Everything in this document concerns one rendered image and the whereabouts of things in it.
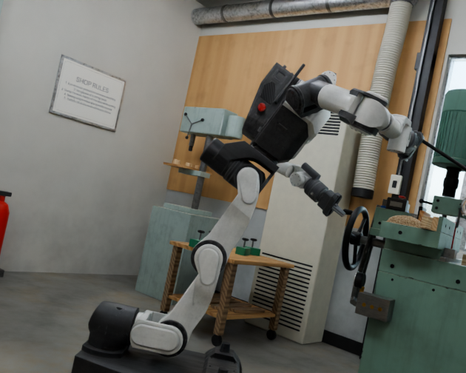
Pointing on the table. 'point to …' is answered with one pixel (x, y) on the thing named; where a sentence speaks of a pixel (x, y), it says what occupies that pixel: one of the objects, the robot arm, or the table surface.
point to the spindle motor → (459, 129)
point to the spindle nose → (450, 182)
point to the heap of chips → (405, 220)
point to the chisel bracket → (445, 206)
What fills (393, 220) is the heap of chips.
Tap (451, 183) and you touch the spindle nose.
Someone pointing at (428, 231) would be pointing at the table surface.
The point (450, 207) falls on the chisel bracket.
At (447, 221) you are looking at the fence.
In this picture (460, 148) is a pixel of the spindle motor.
